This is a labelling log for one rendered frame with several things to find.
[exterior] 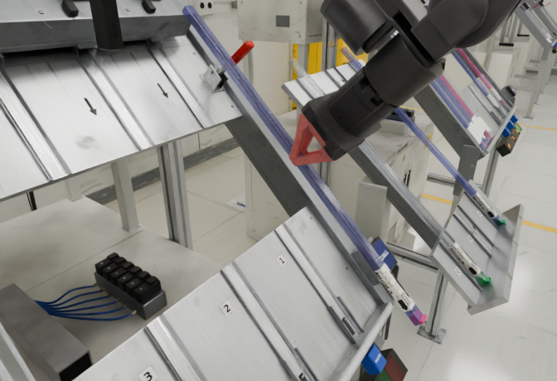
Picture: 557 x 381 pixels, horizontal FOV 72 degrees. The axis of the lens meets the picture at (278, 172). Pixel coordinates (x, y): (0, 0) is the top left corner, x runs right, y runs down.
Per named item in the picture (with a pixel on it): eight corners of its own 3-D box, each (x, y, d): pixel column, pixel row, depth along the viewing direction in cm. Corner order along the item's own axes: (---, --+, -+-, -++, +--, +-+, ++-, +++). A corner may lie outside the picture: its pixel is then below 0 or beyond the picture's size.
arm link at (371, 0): (496, 12, 28) (507, 8, 35) (399, -104, 29) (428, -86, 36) (376, 109, 36) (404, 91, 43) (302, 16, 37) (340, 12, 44)
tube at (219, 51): (418, 319, 48) (425, 316, 47) (414, 325, 47) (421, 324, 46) (189, 12, 53) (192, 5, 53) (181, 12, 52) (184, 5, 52)
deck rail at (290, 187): (365, 311, 65) (394, 301, 61) (360, 318, 63) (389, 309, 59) (135, -15, 71) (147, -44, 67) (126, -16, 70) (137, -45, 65)
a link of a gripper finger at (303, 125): (266, 145, 48) (312, 99, 42) (297, 131, 54) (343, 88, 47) (297, 190, 48) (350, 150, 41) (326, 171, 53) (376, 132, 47)
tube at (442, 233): (483, 282, 65) (489, 279, 64) (481, 286, 64) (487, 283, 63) (291, 62, 71) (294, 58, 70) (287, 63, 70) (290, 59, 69)
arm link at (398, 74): (443, 72, 34) (457, 62, 38) (393, 12, 34) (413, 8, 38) (384, 118, 38) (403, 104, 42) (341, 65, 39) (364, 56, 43)
